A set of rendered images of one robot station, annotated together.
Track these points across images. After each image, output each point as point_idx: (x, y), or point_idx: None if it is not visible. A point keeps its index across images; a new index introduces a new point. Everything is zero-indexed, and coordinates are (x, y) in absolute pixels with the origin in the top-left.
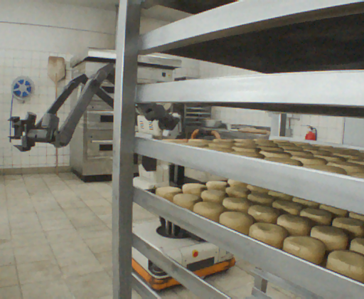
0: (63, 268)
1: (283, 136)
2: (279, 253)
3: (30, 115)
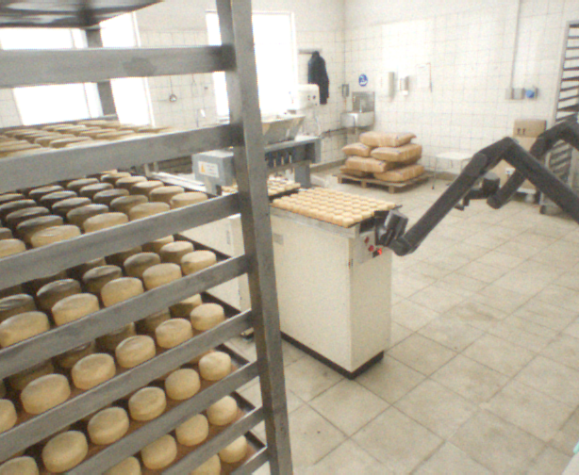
0: (500, 396)
1: (269, 412)
2: None
3: (485, 179)
